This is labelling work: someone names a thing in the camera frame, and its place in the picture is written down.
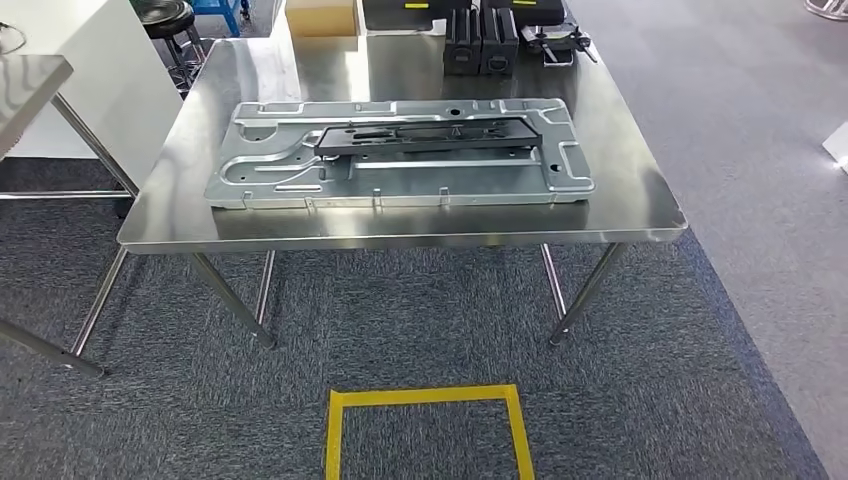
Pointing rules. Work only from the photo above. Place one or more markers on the yellow floor tape square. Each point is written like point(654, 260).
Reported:
point(334, 437)

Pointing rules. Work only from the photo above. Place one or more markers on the blue metal cart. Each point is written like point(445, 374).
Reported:
point(225, 10)

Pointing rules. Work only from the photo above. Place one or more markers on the black clamp tool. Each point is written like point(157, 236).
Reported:
point(556, 40)

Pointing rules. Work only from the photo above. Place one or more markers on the brown cardboard box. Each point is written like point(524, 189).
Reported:
point(321, 16)

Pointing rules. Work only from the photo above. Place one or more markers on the stainless steel table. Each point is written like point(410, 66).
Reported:
point(26, 93)
point(397, 228)

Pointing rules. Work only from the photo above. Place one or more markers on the black round stool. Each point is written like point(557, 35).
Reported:
point(166, 16)

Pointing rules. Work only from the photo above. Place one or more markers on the white flat board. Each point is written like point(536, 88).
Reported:
point(838, 146)

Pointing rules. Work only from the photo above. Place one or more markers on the black plastic frame part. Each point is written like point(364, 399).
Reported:
point(503, 136)

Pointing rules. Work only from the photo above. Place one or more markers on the black case yellow label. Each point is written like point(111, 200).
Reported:
point(397, 16)
point(530, 13)

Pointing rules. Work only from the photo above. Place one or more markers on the chrome chair base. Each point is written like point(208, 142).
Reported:
point(828, 8)

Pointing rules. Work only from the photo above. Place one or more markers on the stamped grey metal plate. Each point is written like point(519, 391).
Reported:
point(397, 182)

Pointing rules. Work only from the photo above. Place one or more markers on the white cabinet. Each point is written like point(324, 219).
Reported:
point(86, 40)

